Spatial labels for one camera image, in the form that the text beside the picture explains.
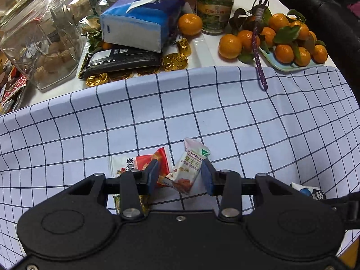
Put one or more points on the black leather sofa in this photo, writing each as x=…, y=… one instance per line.
x=323, y=5

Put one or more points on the pile of leafy tangerines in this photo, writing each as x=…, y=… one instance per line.
x=284, y=33

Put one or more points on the pale green plate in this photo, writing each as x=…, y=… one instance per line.
x=292, y=67

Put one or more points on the pile of candy wrappers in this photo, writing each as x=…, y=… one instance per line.
x=11, y=90

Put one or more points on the glass jar of preserves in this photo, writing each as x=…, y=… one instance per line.
x=215, y=5

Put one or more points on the white blue snack packet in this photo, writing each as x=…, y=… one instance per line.
x=308, y=190

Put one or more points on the gold foil chocolate coin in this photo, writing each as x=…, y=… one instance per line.
x=175, y=62
x=148, y=71
x=97, y=80
x=121, y=75

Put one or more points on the checked white tablecloth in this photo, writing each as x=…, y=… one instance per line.
x=197, y=104

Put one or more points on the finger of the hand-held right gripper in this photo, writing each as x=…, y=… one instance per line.
x=346, y=197

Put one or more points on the white hawthorn snack packet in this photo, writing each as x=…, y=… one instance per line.
x=188, y=166

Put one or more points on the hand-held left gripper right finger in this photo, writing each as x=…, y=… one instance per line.
x=208, y=178

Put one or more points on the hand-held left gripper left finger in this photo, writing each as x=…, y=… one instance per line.
x=153, y=174

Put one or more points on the green leaf print packet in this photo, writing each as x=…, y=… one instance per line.
x=89, y=24

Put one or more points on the small glass stopper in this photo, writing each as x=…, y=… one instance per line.
x=107, y=4

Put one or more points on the blue tissue pack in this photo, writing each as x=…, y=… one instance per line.
x=140, y=19

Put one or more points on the small tangerine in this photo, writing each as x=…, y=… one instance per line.
x=190, y=24

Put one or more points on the gold foil ingot candy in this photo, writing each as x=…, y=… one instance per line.
x=184, y=47

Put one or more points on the large glass jar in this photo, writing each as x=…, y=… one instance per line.
x=47, y=50

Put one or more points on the black foil packet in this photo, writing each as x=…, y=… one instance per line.
x=121, y=60

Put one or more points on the red white snack packet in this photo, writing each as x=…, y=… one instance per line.
x=140, y=161

